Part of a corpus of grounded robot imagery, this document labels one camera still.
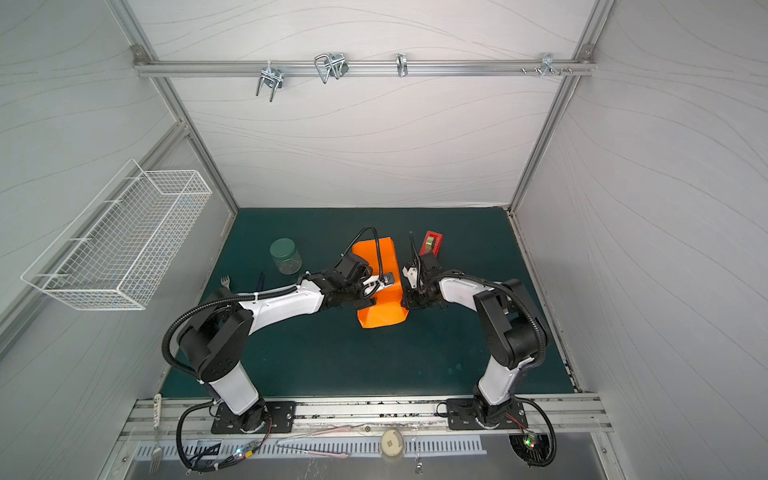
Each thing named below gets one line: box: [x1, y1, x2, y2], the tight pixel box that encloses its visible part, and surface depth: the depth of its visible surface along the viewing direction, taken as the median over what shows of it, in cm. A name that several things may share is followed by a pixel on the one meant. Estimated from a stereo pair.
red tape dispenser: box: [419, 230, 444, 258], surface depth 103 cm
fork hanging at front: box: [148, 441, 163, 475], surface depth 70 cm
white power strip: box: [153, 393, 162, 430], surface depth 75 cm
